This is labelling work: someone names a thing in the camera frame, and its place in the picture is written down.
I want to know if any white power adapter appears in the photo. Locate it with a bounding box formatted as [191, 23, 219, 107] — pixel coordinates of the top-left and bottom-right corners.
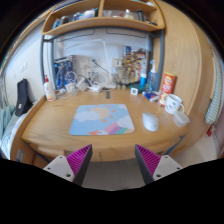
[76, 77, 90, 92]

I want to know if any striped hanging towel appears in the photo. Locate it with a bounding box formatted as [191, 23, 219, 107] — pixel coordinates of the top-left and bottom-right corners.
[204, 59, 224, 125]

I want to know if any white bottle with red cap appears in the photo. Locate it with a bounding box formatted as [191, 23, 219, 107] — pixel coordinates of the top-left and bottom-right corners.
[43, 74, 57, 102]

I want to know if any pastel sun cloud mouse pad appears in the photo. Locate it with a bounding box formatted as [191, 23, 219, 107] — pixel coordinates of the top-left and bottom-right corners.
[68, 103, 136, 137]

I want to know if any teal round tin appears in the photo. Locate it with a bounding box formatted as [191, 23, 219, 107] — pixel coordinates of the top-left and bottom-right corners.
[137, 83, 150, 93]

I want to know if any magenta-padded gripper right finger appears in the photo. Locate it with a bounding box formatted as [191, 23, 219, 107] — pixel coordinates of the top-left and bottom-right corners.
[134, 144, 184, 185]

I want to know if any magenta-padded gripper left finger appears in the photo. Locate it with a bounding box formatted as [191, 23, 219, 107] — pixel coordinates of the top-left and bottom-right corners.
[43, 143, 93, 187]

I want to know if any wooden wall shelf unit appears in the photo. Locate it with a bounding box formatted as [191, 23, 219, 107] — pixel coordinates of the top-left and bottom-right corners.
[41, 0, 167, 38]

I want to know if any blue tissue pack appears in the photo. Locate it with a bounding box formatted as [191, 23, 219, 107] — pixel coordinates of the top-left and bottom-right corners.
[143, 90, 161, 103]

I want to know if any white desk lamp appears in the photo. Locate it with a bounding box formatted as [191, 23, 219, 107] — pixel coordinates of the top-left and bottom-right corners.
[58, 38, 118, 90]

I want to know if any blue model kit box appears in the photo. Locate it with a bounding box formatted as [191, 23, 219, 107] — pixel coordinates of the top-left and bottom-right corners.
[53, 55, 77, 91]

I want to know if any white and grey computer mouse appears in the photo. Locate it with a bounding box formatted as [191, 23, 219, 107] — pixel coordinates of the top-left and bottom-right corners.
[142, 112, 160, 132]

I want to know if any black bag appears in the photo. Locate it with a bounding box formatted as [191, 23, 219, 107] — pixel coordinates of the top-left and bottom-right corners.
[14, 78, 34, 117]

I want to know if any beige robot model figure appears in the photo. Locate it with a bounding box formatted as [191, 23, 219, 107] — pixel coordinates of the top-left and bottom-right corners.
[113, 58, 134, 89]

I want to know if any white printed mug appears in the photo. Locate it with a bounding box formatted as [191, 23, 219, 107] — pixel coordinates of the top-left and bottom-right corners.
[164, 94, 186, 115]

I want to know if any translucent plastic container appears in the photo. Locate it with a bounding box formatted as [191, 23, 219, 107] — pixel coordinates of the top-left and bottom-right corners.
[172, 110, 191, 128]

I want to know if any white power strip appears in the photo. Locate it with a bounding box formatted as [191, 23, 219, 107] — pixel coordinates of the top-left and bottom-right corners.
[88, 84, 103, 94]

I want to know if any blue spray bottle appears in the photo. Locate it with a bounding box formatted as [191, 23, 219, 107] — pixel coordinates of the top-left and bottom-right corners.
[147, 59, 159, 92]

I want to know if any red chip can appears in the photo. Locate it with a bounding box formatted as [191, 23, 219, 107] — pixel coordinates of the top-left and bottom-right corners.
[157, 71, 178, 107]

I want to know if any white tube with blue cap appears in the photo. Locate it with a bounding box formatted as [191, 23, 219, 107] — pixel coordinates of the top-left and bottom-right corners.
[139, 61, 148, 87]

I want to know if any bed with plaid bedding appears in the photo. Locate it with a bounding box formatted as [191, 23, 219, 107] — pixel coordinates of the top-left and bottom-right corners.
[0, 104, 28, 160]

